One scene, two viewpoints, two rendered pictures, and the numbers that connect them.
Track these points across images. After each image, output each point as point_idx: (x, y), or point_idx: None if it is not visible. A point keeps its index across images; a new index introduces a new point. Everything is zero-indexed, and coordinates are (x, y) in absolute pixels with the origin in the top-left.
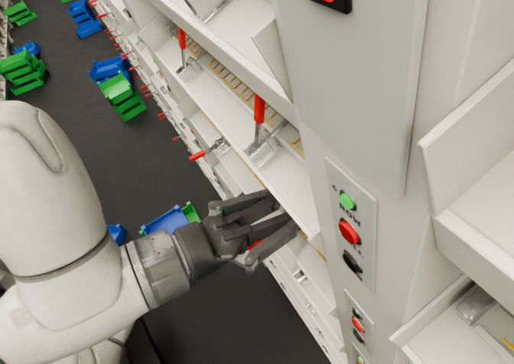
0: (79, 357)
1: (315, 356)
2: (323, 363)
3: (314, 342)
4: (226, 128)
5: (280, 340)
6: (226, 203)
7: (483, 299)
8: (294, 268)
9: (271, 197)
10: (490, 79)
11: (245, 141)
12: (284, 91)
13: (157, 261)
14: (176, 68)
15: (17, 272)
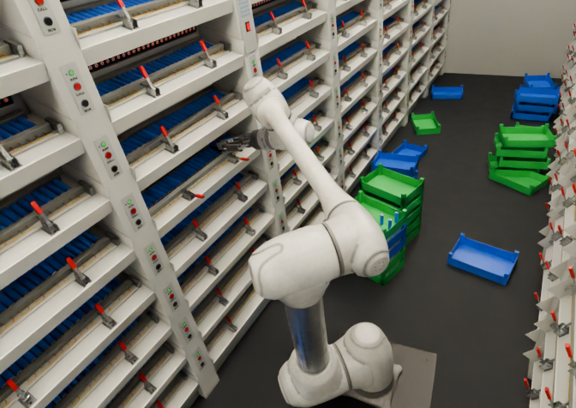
0: (351, 327)
1: (273, 314)
2: (275, 309)
3: (265, 318)
4: (211, 129)
5: (274, 338)
6: (237, 144)
7: None
8: (240, 204)
9: (229, 142)
10: None
11: (217, 123)
12: (243, 51)
13: None
14: (162, 160)
15: (289, 109)
